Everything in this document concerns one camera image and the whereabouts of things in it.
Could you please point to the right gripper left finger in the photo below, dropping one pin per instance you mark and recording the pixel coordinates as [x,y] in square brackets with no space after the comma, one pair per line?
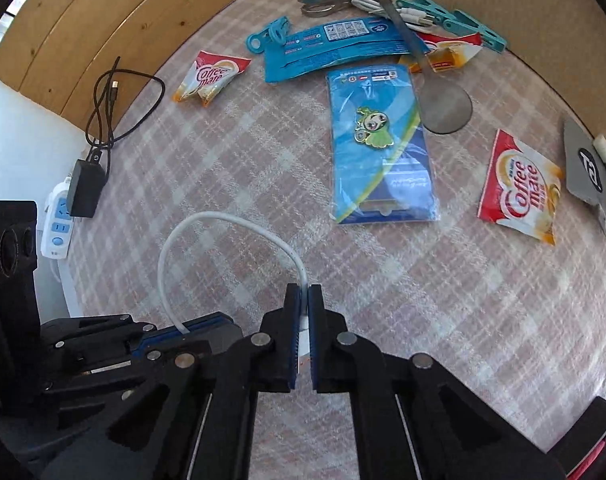
[283,339]

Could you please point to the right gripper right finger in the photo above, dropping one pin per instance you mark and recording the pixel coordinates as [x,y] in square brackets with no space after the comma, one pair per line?
[412,418]

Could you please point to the white power strip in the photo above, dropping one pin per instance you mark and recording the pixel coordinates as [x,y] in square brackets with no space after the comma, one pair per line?
[58,224]

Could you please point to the coffee mate sachet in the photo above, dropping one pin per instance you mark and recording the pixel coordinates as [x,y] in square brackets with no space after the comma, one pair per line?
[450,53]
[208,75]
[522,189]

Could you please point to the grey T3 pouch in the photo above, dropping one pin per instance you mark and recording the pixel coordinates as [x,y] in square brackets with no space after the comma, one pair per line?
[585,173]

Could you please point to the plaid pink tablecloth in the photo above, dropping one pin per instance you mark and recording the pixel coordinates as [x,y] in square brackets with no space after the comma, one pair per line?
[520,322]

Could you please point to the metal spoon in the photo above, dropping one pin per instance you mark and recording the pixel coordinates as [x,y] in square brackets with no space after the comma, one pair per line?
[444,107]

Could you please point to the pine wood back panel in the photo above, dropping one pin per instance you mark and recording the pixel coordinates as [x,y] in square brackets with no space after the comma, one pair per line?
[55,50]

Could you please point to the blue serrated sachet pack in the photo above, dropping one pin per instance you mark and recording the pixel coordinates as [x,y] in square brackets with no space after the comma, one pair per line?
[331,44]

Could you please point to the blue plastic clothespin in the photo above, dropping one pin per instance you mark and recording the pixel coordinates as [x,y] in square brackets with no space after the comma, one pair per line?
[276,32]

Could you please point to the teal clothespin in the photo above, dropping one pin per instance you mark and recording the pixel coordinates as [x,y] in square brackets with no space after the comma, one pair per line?
[458,22]

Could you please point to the black charger with cable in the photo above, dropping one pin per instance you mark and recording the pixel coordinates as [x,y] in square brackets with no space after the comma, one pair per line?
[91,173]

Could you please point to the blue keychain card pack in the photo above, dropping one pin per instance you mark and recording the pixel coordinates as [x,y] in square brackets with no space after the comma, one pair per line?
[381,168]

